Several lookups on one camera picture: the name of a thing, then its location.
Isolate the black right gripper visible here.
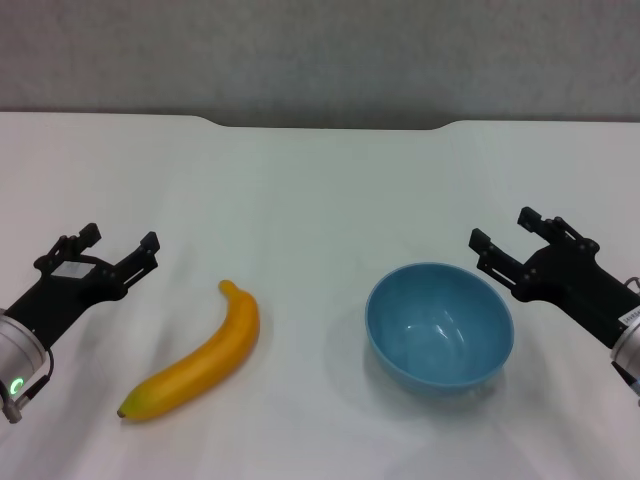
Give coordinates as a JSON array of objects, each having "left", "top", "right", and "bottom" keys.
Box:
[{"left": 468, "top": 206, "right": 640, "bottom": 350}]

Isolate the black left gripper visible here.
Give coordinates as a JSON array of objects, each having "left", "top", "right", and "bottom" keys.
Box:
[{"left": 0, "top": 223, "right": 162, "bottom": 350}]

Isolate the blue ceramic bowl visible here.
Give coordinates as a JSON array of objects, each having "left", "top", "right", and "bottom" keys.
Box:
[{"left": 364, "top": 262, "right": 515, "bottom": 400}]

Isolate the yellow banana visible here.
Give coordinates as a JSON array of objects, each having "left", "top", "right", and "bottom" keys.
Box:
[{"left": 116, "top": 279, "right": 261, "bottom": 424}]

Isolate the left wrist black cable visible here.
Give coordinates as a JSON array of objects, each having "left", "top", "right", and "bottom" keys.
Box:
[{"left": 0, "top": 347, "right": 55, "bottom": 425}]

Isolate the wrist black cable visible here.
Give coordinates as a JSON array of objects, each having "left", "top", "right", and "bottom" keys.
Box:
[
  {"left": 0, "top": 347, "right": 55, "bottom": 425},
  {"left": 611, "top": 360, "right": 640, "bottom": 399}
]

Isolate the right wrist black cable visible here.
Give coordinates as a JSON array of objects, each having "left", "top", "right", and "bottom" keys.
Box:
[{"left": 611, "top": 360, "right": 640, "bottom": 399}]

